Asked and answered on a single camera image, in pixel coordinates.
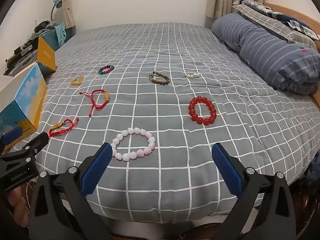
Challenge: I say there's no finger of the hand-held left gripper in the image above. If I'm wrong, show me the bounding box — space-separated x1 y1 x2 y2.
0 132 50 165
0 127 25 153

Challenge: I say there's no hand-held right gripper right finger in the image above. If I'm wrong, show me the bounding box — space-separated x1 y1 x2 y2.
211 142 298 240

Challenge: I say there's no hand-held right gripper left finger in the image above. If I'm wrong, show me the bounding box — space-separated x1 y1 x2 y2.
27 142 113 240

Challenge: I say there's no blue and yellow cardboard box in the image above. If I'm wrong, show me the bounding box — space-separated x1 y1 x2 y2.
0 35 57 153

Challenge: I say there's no pink white bead bracelet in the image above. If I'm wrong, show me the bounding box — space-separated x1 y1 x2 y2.
111 127 156 161

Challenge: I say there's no brown wooden bead bracelet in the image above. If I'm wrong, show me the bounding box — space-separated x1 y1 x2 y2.
149 72 170 85

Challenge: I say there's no person's left hand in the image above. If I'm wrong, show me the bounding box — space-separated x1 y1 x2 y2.
6 186 30 230

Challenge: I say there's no silver cassette radio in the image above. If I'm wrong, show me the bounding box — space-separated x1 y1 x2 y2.
4 52 38 77

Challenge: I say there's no black electronic device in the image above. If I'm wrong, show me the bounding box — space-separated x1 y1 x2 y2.
12 36 39 55

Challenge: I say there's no teal ribbed suitcase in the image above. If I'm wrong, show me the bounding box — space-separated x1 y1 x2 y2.
41 26 67 52

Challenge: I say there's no teal cloth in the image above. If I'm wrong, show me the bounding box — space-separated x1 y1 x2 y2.
54 24 67 44

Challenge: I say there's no dark grey cloth bundle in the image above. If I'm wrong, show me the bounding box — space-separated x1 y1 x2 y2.
34 20 57 33

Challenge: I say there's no dark blue box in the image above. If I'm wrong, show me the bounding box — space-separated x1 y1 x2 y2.
65 26 76 40

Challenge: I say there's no blue striped pillow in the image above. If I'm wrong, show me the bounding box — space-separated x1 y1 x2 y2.
212 13 320 95

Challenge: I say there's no grey checked bedsheet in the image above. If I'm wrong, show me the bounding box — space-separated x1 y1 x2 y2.
30 22 320 218

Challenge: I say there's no teal desk lamp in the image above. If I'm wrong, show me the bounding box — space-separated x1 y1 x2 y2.
50 0 62 22

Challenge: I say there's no grey checked pillow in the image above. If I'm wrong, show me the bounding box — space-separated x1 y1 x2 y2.
232 0 317 49

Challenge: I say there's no patchwork print pillow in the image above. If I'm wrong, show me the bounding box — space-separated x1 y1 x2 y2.
234 0 320 40

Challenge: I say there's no wooden headboard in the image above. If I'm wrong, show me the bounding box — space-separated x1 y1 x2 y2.
262 2 320 55

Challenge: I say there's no red cord bracelet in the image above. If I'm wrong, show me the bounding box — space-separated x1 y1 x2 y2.
48 118 79 138
79 89 110 117

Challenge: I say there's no red bead bracelet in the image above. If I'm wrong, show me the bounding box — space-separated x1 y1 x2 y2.
188 96 217 126

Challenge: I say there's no multicolour glass bead bracelet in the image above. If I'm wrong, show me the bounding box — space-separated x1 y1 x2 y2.
98 65 115 75

